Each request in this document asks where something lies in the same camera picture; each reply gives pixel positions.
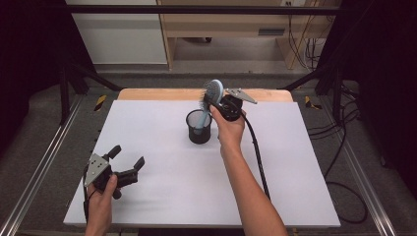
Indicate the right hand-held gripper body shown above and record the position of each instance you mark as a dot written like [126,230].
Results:
[231,108]

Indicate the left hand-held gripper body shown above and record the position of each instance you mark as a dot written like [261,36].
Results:
[96,168]

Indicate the light blue hairbrush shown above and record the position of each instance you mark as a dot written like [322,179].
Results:
[214,88]

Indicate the black mesh cup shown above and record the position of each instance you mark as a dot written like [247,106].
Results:
[198,137]

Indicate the person's right hand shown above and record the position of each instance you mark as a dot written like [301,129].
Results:
[229,134]

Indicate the person's left hand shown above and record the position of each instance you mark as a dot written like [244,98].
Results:
[100,201]

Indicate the white table board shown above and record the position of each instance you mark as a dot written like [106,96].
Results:
[183,183]

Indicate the wooden table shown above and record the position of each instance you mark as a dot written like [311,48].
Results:
[157,94]

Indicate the black metal stand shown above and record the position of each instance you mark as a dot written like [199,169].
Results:
[336,95]
[64,95]

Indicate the light wooden desk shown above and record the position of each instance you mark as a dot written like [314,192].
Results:
[229,24]

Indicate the black metal crossbar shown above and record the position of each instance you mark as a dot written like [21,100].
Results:
[196,10]

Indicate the white cabinet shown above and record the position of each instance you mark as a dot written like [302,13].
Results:
[121,36]

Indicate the black curtain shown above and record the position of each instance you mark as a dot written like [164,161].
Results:
[29,59]
[383,65]

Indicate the aluminium floor rail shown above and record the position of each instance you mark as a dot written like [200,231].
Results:
[39,170]
[364,183]

